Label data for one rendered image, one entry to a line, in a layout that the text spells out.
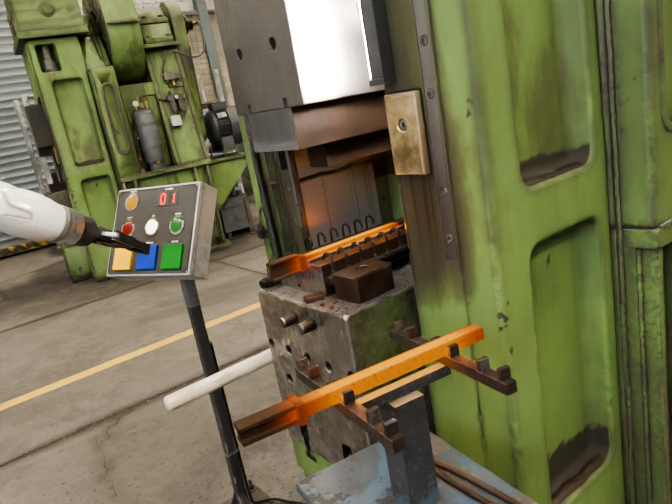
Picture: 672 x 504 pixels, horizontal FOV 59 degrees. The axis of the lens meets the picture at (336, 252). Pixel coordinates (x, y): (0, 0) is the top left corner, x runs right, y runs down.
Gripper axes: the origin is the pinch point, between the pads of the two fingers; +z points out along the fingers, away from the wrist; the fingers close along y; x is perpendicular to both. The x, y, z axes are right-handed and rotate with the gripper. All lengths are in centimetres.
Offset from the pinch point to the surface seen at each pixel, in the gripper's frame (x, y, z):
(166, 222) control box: 10.6, -4.2, 13.2
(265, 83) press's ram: 34, 46, -11
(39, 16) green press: 262, -351, 171
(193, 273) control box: -4.7, 7.1, 15.0
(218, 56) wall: 463, -494, 561
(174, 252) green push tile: 1.1, 1.2, 12.5
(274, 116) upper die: 27, 47, -8
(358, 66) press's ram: 39, 65, -3
